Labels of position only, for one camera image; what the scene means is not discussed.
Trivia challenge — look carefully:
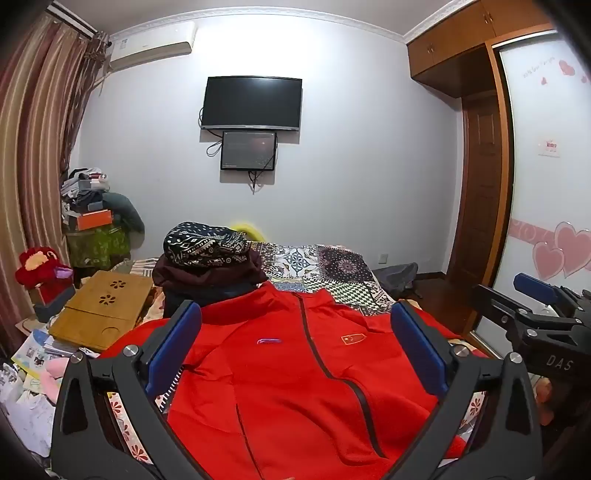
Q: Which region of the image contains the white air conditioner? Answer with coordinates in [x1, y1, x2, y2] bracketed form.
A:
[106, 22, 197, 73]

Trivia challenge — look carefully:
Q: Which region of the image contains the wall-mounted black television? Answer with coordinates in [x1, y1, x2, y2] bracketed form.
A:
[200, 76, 304, 132]

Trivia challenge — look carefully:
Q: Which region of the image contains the brown striped curtain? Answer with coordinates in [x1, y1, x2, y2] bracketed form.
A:
[0, 8, 110, 334]

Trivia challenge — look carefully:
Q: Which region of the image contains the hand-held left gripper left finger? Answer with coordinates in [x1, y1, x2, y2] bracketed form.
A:
[50, 299, 203, 480]

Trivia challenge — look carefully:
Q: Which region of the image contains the pile of papers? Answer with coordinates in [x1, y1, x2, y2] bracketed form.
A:
[0, 318, 94, 459]

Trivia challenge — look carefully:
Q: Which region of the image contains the small black wall monitor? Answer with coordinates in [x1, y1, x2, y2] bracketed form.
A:
[220, 130, 278, 171]

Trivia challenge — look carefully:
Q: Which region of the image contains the wooden overhead cabinet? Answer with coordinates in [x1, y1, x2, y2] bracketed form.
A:
[406, 0, 560, 98]

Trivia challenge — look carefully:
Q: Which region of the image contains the red plush toy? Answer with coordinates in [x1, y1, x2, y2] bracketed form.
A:
[15, 246, 75, 292]

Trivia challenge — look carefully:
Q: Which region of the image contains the grey-green padded bundle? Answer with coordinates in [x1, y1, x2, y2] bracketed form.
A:
[102, 191, 146, 246]

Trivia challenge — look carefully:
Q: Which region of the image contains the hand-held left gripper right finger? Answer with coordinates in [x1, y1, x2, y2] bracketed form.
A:
[391, 299, 544, 480]

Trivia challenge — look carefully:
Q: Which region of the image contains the yellow round cushion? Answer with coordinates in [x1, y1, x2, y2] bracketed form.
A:
[230, 221, 267, 243]

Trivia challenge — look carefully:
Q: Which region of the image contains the white heart-print wardrobe door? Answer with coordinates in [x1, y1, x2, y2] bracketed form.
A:
[471, 30, 591, 357]

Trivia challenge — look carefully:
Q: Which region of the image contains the maroon folded garment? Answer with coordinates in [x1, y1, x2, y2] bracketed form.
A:
[152, 249, 269, 289]

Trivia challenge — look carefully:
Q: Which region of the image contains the red zip jacket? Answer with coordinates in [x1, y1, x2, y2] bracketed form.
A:
[98, 280, 491, 480]

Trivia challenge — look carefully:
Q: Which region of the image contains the wooden lap desk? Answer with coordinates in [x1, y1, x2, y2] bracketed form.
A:
[48, 270, 155, 354]

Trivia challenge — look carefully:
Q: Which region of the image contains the dark grey bag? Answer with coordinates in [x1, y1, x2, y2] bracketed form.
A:
[372, 261, 420, 296]

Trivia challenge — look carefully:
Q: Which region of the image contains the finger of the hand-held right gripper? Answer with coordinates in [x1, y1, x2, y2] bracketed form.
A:
[473, 284, 528, 337]
[514, 272, 581, 309]

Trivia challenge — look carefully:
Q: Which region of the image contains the patterned bed blanket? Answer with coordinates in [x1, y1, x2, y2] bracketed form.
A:
[105, 242, 491, 468]

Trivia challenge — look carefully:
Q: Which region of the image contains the dark navy folded garment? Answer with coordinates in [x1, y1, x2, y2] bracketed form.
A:
[163, 281, 260, 320]

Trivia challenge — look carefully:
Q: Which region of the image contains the pile of mixed clothes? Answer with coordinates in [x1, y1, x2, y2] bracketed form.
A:
[59, 167, 112, 217]

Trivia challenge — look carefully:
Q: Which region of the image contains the green patterned cloth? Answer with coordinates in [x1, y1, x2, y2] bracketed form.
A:
[65, 226, 131, 271]

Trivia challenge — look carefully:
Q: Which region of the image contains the orange box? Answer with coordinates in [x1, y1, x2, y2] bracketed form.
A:
[76, 209, 114, 230]

